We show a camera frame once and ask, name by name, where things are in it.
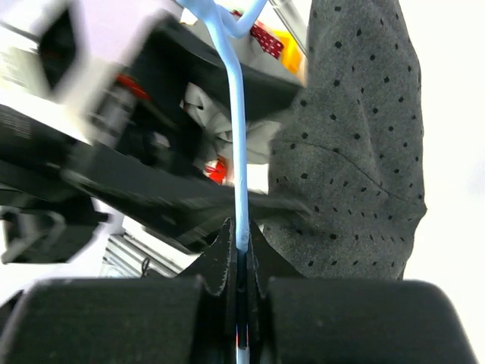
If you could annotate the blue hanger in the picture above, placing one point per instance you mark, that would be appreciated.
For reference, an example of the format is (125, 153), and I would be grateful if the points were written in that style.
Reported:
(221, 26)

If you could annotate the white red floral skirt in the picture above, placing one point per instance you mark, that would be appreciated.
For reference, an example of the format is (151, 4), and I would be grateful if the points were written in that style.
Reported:
(218, 129)

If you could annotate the silver white clothes rack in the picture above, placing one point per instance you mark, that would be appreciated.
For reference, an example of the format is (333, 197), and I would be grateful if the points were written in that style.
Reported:
(287, 12)

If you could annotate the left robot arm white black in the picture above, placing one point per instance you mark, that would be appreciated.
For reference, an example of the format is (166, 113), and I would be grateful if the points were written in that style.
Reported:
(35, 239)

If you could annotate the dark grey dotted skirt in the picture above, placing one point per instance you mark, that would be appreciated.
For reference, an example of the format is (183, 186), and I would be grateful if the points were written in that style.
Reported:
(352, 150)

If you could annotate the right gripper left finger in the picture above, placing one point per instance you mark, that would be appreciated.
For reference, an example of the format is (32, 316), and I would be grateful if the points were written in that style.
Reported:
(187, 319)

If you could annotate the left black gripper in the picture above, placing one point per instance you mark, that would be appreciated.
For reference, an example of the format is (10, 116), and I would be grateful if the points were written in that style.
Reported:
(142, 118)

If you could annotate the red white polka-dot skirt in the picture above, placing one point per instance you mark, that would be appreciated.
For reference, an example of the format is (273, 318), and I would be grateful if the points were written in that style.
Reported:
(268, 41)

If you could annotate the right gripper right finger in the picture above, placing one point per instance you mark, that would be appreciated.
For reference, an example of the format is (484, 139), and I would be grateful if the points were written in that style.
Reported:
(293, 319)

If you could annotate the aluminium rail base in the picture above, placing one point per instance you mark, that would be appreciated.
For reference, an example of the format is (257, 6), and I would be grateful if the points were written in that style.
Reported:
(127, 257)

